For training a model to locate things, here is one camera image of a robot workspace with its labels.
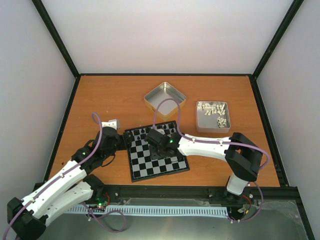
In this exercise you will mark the white patterned tin lid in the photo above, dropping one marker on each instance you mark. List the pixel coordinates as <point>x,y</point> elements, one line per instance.
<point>201,124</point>

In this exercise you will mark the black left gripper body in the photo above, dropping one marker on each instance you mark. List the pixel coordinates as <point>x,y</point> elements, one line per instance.
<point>121,145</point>

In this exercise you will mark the white chess pieces pile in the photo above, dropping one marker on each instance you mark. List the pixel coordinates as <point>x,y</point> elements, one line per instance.
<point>215,116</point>

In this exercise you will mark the black enclosure frame post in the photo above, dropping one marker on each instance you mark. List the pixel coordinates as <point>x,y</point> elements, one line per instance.
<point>281,30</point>

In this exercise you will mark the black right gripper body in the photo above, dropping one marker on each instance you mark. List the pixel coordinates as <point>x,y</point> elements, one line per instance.
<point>158,154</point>

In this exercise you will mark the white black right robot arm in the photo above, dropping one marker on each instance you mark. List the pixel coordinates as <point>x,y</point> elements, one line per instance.
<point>244,158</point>

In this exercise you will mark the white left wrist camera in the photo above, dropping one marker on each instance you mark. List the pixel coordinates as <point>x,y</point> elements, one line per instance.
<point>113,123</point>

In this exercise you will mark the black front left frame post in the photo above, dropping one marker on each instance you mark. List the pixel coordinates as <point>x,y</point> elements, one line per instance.
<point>43,13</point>

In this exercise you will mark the gold square tin box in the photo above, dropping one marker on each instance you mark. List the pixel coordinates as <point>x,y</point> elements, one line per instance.
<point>160,93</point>

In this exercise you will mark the light blue cable duct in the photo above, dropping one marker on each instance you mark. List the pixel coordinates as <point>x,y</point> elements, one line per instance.
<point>164,211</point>

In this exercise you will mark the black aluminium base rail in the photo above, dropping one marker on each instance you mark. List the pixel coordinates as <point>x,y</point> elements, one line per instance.
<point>165,193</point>

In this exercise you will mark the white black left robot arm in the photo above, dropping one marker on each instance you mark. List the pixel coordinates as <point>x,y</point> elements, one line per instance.
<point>30,221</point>

